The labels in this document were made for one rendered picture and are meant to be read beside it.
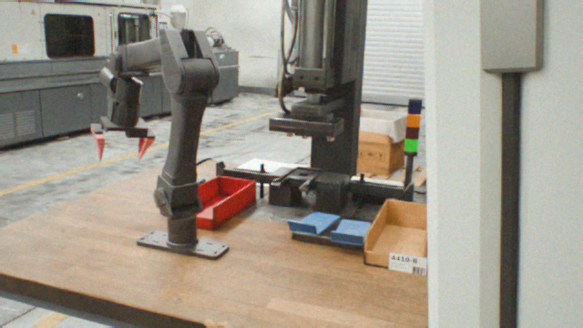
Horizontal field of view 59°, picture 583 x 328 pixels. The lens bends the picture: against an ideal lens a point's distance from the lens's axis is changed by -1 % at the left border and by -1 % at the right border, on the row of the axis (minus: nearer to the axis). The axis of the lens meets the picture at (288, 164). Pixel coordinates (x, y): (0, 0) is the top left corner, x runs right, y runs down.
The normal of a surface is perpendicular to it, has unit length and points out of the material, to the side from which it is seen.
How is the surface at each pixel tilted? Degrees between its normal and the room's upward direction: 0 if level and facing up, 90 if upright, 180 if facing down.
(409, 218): 90
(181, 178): 104
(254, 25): 90
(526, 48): 90
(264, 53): 90
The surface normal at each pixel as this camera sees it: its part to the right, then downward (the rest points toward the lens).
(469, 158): -0.58, 0.18
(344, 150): -0.34, 0.22
